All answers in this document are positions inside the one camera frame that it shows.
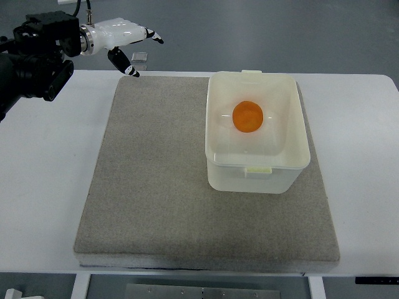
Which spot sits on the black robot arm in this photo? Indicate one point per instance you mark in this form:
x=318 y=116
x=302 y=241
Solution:
x=36 y=62

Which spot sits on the grey felt mat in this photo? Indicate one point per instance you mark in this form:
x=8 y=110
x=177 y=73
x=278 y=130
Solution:
x=150 y=204

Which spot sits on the white object bottom left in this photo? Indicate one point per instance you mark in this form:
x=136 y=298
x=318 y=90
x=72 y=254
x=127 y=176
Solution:
x=13 y=294

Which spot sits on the grey metal base plate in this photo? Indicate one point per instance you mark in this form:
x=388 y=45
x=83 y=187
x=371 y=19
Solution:
x=171 y=291

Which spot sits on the white object top edge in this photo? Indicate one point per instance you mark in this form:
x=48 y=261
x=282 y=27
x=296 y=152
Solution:
x=62 y=2

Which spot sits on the orange fruit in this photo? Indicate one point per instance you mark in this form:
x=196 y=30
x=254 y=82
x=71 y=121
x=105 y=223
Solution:
x=247 y=116

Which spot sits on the floor metal plate near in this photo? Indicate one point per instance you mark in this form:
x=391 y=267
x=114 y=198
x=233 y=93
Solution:
x=140 y=67

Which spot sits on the white table leg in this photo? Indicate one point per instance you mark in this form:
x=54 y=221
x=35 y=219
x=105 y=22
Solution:
x=81 y=286
x=316 y=287

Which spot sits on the white plastic box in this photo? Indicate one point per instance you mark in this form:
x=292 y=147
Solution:
x=268 y=159

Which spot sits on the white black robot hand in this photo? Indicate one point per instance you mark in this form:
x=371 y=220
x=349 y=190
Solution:
x=112 y=35

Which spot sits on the white table leg left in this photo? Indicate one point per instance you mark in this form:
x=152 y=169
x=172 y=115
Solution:
x=81 y=286

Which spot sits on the white table leg right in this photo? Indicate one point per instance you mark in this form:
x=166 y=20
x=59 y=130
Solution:
x=316 y=287

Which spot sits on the black table control panel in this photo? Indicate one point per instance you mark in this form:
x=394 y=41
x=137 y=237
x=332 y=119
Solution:
x=377 y=280

